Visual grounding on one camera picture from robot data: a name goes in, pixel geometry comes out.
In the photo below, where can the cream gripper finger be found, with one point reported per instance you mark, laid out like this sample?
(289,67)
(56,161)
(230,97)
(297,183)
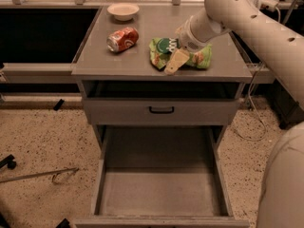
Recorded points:
(177,59)

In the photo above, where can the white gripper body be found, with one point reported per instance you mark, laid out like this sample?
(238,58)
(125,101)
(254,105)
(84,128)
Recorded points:
(189,39)

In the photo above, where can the green rice chip bag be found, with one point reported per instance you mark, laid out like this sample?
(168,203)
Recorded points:
(162,48)

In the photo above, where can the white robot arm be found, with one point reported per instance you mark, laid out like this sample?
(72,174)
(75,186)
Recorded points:
(281,202)

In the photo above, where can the closed grey top drawer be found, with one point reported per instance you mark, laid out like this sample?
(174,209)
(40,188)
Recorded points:
(136,112)

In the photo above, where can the grey drawer cabinet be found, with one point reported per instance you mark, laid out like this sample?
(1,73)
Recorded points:
(102,74)

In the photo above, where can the orange soda can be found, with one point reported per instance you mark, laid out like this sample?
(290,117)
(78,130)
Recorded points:
(122,39)

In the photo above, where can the white ceramic bowl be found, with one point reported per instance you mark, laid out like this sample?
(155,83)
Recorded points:
(123,11)

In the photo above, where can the small black floor block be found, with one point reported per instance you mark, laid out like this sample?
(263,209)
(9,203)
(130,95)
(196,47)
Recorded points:
(58,105)

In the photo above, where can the metal rod with hook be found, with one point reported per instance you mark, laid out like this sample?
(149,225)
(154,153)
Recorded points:
(42,174)

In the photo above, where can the black caster foot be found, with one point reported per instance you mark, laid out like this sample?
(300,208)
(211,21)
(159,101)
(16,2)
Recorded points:
(9,162)

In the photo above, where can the black drawer handle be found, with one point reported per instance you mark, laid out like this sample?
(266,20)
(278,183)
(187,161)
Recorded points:
(161,110)

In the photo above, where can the white coiled hose fixture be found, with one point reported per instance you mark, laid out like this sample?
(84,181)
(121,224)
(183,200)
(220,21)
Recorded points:
(269,5)

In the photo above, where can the grey metal rail frame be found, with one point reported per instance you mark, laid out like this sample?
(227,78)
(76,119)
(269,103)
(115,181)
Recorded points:
(44,73)

